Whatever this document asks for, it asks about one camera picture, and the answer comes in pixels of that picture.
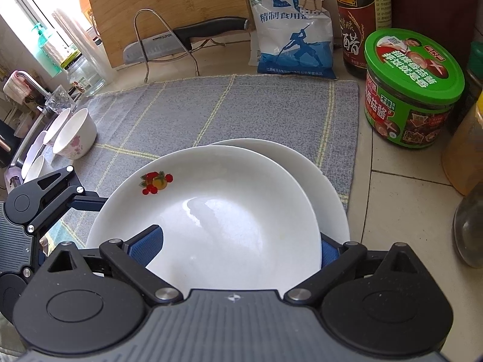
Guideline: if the white bowl with pink flowers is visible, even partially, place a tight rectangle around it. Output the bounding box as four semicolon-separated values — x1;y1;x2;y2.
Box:
52;108;98;160
43;108;72;146
21;132;55;182

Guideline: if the glass jar with black lid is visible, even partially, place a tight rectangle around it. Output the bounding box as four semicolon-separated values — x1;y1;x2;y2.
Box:
66;51;106;97

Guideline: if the dark vinegar bottle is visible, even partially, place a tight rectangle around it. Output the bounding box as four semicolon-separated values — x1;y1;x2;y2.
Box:
332;0;393;80

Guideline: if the spice jar with yellow lid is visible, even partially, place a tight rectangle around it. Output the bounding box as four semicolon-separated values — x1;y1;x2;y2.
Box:
441;90;483;197

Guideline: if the clear plastic wrap roll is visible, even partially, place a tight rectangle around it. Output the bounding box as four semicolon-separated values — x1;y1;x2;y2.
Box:
51;8;116;85

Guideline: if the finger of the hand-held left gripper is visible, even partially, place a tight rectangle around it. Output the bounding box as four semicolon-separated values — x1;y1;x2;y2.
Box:
23;165;111;233

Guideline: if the kitchen knife with black handle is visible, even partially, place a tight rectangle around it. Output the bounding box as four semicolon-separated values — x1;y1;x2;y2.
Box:
123;17;250;65

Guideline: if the green dish soap bottle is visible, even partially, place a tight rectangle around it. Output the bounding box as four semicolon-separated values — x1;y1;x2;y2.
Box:
32;23;63;76

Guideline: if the white and blue salt bag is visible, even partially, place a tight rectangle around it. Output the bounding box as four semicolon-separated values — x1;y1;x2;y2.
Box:
245;0;337;81

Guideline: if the metal wire rack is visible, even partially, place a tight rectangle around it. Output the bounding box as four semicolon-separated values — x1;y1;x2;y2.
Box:
134;8;200;83

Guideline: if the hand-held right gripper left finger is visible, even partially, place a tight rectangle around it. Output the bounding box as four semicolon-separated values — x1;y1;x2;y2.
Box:
45;225;184;308

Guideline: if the brown knife block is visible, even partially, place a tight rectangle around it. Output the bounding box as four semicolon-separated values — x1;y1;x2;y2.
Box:
390;0;483;65

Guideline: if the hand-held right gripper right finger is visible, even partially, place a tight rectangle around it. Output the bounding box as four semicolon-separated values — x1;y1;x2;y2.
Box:
285;234;430;307

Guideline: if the metal faucet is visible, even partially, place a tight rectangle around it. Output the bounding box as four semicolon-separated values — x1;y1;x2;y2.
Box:
4;70;50;100

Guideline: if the grey checked cloth mat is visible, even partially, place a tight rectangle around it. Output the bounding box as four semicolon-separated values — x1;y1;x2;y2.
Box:
38;75;359;257

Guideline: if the clear glass mug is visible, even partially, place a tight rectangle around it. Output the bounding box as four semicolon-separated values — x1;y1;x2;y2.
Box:
45;85;78;114

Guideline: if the glass bottle with red cap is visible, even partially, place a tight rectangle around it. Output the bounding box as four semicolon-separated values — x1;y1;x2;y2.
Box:
453;181;483;268

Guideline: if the sauce jar with green lid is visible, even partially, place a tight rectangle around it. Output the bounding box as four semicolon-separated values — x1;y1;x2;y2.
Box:
364;28;465;149

